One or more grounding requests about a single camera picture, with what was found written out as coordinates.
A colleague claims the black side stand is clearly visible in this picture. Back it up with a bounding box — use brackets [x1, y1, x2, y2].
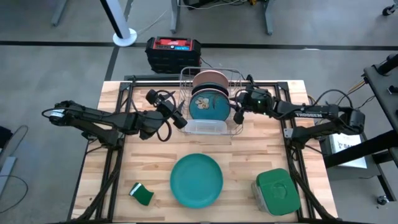
[322, 53, 398, 206]

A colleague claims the pink plate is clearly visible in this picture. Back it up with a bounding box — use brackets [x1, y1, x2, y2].
[192, 70, 230, 88]

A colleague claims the translucent plastic cutlery holder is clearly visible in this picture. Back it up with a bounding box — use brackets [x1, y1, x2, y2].
[186, 119, 228, 135]

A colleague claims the large teal green plate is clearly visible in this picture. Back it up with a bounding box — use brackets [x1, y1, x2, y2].
[169, 152, 224, 209]

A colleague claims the black aluminium table frame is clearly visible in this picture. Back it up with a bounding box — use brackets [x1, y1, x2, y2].
[67, 73, 338, 223]

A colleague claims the grey desk leg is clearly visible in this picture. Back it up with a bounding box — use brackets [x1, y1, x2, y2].
[50, 0, 70, 27]
[169, 0, 183, 34]
[263, 0, 275, 35]

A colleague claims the green lid plastic container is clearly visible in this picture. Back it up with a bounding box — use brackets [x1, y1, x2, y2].
[251, 167, 302, 217]

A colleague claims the white tower fan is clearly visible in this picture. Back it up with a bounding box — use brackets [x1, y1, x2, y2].
[99, 0, 138, 47]

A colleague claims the floral patterned white plate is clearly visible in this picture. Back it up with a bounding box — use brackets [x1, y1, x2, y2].
[188, 88, 231, 122]

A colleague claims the dark blue-green plate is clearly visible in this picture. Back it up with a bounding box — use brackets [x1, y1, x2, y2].
[190, 82, 230, 96]

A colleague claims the silver wire dish rack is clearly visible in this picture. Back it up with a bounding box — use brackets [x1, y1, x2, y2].
[178, 66, 245, 136]

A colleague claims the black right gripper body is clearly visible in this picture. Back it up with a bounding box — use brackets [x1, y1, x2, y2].
[233, 74, 277, 125]

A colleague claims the black caster wheel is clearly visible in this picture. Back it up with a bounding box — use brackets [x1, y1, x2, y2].
[382, 3, 398, 17]

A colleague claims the green white sponge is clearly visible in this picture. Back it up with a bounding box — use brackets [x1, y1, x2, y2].
[129, 182, 155, 207]

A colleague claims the coloured cable bundle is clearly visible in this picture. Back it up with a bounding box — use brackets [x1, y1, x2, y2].
[337, 77, 377, 108]

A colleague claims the white printed box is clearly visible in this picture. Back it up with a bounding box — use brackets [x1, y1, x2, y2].
[328, 133, 368, 170]

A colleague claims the red black power station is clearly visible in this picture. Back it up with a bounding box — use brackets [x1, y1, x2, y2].
[145, 36, 202, 75]

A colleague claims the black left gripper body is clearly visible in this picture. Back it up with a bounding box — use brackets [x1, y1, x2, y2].
[138, 89, 188, 141]

